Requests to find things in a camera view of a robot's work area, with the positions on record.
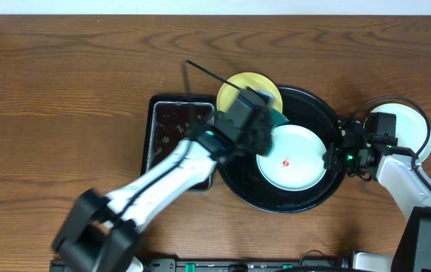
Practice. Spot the black round serving tray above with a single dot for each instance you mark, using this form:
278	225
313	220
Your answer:
244	179

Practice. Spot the black rectangular water tray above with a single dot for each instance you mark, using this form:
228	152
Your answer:
169	121

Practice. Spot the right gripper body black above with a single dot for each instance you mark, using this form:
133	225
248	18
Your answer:
345	159

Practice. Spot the green yellow sponge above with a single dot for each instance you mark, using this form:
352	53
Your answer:
277	118

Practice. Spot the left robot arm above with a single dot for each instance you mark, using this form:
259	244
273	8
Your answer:
103	233

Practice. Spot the light blue plate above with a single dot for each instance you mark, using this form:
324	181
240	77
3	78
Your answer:
411	130

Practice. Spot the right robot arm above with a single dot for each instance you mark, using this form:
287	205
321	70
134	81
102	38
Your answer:
386	148

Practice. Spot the pale green plate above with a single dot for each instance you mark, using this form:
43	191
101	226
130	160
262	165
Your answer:
295	161

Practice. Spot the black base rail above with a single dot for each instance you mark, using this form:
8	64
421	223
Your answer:
172	265

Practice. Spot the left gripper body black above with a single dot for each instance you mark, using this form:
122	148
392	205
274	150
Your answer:
262	133

